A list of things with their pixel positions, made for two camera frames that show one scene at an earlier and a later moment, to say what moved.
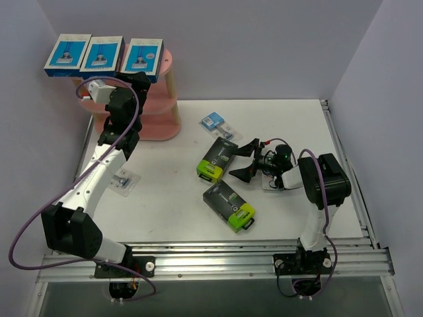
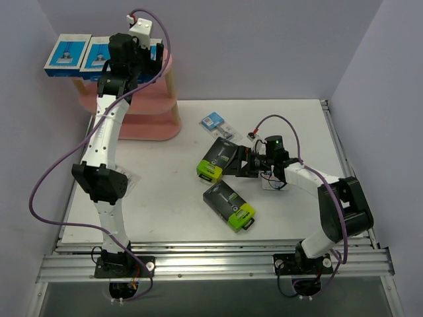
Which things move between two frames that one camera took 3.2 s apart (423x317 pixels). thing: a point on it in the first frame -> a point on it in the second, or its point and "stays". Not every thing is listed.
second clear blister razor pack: (215, 123) stays
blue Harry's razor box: (67, 57) stays
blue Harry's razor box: (103, 57) stays
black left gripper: (133, 78) -> (156, 53)
